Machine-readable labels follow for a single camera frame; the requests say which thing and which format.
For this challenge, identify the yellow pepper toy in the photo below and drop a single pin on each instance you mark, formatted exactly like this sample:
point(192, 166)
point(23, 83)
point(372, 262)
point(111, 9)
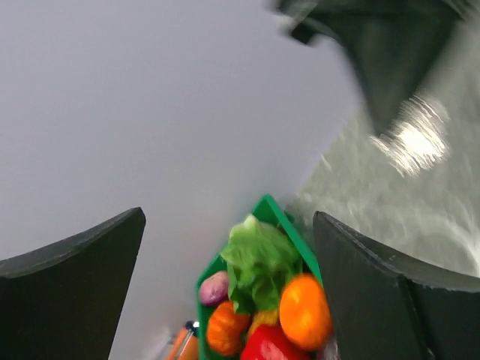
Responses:
point(263, 317)

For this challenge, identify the green lettuce toy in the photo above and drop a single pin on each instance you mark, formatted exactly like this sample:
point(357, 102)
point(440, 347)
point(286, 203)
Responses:
point(260, 260)

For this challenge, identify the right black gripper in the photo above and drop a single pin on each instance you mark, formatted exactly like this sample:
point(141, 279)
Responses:
point(392, 46)

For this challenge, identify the orange cylinder bottle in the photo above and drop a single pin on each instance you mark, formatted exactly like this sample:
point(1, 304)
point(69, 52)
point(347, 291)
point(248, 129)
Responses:
point(186, 344)

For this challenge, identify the purple onion toy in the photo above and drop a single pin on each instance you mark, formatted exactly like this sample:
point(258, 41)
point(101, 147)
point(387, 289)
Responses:
point(214, 289)

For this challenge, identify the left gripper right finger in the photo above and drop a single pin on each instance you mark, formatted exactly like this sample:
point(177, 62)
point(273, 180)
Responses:
point(388, 305)

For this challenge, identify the orange fruit toy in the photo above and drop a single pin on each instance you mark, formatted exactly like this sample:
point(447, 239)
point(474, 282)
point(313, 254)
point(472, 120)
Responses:
point(304, 313)

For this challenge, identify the red bell pepper toy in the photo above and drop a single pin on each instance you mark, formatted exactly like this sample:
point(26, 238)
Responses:
point(268, 342)

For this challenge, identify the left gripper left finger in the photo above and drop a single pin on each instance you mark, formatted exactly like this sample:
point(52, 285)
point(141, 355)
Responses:
point(64, 300)

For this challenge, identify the small orange pumpkin toy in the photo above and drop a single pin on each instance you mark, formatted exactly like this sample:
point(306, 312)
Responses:
point(225, 329)

